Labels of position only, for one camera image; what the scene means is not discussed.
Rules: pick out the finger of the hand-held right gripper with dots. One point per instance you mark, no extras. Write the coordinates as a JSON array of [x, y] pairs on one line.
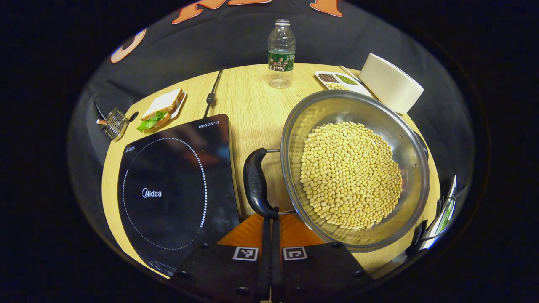
[[442, 219]]

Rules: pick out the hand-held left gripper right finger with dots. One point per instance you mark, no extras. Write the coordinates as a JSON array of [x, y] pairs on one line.
[[276, 261]]

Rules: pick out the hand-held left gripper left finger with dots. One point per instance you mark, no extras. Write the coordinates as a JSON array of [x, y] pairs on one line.
[[265, 261]]

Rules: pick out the black induction cooktop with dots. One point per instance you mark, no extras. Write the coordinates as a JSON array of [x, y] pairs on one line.
[[168, 168]]

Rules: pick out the pile of soybeans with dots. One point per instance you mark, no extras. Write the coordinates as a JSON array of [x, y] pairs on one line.
[[349, 176]]

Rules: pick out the white toaster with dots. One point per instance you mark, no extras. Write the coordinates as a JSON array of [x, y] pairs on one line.
[[389, 84]]

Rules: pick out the white divided dish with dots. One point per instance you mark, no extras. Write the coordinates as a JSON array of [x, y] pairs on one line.
[[358, 89]]

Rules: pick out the small yellow beans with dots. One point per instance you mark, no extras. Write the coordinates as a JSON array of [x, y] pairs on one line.
[[338, 86]]

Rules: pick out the green mung beans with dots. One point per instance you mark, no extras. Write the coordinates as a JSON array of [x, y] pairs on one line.
[[347, 79]]

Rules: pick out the sandwich with lettuce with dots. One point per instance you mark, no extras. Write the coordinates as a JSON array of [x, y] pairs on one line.
[[162, 111]]

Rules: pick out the dark red beans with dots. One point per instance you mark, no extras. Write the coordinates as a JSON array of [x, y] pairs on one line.
[[327, 78]]

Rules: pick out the clear plastic water bottle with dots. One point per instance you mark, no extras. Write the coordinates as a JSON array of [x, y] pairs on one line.
[[281, 46]]

